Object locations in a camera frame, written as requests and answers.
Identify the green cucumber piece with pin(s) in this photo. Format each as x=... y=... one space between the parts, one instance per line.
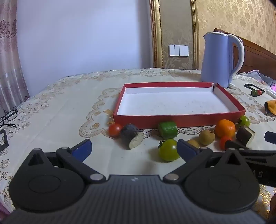
x=168 y=130

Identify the black eyeglasses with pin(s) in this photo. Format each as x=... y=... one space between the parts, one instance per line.
x=11 y=114

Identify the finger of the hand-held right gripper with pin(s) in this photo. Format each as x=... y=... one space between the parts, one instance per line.
x=270 y=136
x=235 y=145

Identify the wooden bed headboard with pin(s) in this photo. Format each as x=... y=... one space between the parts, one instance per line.
x=258 y=58

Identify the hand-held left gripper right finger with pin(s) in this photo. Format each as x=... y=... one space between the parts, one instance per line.
x=185 y=148

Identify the tiny green fruit piece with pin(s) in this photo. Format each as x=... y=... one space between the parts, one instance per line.
x=254 y=93

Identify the pink patterned curtain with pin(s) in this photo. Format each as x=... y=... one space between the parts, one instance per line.
x=10 y=64

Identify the gold wall moulding frame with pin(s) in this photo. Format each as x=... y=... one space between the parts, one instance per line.
x=156 y=32

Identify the pink bedding heap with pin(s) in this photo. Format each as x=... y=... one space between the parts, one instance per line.
x=258 y=76

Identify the red shallow cardboard box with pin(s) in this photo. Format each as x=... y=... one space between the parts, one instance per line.
x=172 y=101

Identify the white wall light switch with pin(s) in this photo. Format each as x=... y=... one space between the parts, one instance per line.
x=179 y=50

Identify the red cherry tomato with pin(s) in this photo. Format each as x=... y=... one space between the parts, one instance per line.
x=115 y=129
x=222 y=141

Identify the blue electric kettle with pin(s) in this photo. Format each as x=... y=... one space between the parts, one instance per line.
x=215 y=60

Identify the orange cloth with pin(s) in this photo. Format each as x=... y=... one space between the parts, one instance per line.
x=271 y=106

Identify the large green tomato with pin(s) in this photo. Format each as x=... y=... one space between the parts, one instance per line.
x=168 y=150

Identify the black rectangular frame piece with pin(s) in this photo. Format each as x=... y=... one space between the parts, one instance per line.
x=248 y=85
x=6 y=137

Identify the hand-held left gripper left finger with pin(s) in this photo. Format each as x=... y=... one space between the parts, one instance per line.
x=82 y=148

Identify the large dark eggplant piece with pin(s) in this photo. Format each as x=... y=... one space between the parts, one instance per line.
x=129 y=133

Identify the small brown longan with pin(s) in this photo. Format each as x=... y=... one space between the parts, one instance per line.
x=193 y=142

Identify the cream lace tablecloth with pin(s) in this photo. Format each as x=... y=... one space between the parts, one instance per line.
x=64 y=103

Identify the small dark eggplant piece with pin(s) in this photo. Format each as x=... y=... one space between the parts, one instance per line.
x=243 y=134

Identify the large brown longan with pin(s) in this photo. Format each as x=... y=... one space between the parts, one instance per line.
x=207 y=137

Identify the tiny red fruit piece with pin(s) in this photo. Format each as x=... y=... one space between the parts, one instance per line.
x=260 y=92

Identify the orange mandarin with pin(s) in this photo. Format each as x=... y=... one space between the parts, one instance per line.
x=225 y=128

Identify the small green tomato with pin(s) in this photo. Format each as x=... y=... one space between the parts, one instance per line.
x=244 y=121

